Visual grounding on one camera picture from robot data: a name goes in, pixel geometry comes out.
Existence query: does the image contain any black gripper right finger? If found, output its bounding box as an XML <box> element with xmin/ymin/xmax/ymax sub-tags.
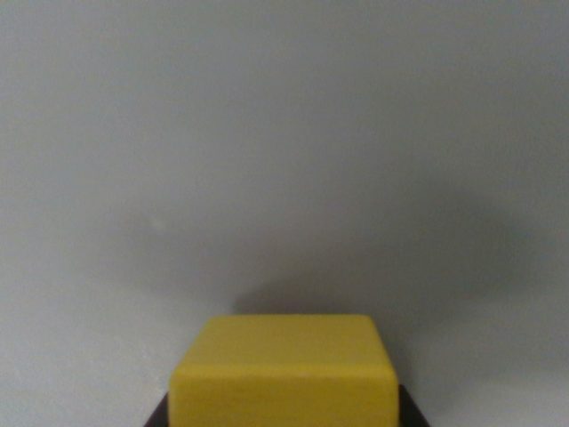
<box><xmin>396</xmin><ymin>383</ymin><xmax>431</xmax><ymax>427</ymax></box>

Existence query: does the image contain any grey plastic bin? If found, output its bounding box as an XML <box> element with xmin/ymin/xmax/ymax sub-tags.
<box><xmin>0</xmin><ymin>0</ymin><xmax>569</xmax><ymax>427</ymax></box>

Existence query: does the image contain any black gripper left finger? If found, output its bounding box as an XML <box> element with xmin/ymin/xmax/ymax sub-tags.
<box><xmin>144</xmin><ymin>393</ymin><xmax>172</xmax><ymax>427</ymax></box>

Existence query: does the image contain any yellow cube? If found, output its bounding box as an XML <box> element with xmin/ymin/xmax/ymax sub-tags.
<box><xmin>168</xmin><ymin>314</ymin><xmax>399</xmax><ymax>427</ymax></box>

